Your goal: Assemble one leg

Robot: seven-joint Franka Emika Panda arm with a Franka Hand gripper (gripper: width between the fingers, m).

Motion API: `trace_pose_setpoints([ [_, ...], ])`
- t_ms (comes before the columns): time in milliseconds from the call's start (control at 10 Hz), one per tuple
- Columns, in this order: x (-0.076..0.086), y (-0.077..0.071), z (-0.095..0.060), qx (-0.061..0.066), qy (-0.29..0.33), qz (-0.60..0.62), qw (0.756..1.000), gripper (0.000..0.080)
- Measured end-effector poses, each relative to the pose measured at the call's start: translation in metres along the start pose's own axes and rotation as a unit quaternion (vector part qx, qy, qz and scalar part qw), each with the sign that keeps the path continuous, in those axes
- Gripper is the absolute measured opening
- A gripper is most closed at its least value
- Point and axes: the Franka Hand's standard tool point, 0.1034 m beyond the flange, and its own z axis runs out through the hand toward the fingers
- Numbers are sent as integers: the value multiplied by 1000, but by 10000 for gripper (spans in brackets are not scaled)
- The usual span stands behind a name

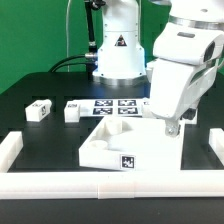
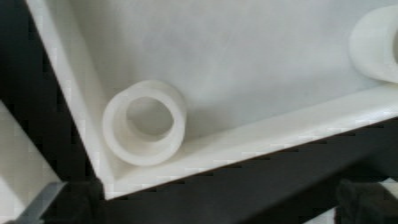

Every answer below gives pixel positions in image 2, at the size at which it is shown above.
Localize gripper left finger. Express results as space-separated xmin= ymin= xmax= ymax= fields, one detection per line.
xmin=14 ymin=182 xmax=65 ymax=224

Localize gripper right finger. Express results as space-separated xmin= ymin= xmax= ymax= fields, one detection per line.
xmin=334 ymin=180 xmax=398 ymax=224

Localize white square tabletop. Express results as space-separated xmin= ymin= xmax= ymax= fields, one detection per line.
xmin=25 ymin=0 xmax=398 ymax=198

